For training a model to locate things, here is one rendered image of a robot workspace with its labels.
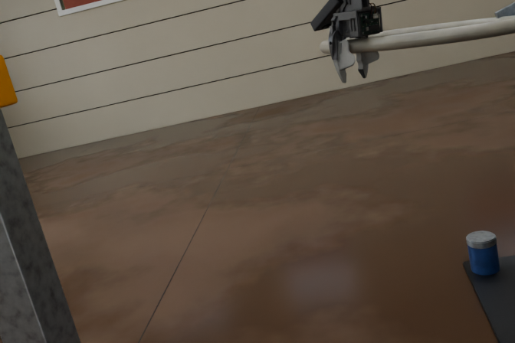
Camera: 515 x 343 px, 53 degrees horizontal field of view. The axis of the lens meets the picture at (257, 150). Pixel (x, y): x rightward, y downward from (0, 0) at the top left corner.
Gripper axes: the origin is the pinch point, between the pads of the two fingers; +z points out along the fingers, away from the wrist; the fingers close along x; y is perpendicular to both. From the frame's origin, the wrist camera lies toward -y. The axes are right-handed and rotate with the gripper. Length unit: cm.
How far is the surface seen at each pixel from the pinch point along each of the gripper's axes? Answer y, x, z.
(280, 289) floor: -78, 19, 93
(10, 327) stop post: 2, -78, 26
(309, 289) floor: -67, 26, 91
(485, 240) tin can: -18, 70, 71
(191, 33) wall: -598, 244, -10
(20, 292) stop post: 5, -76, 20
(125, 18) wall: -654, 172, -44
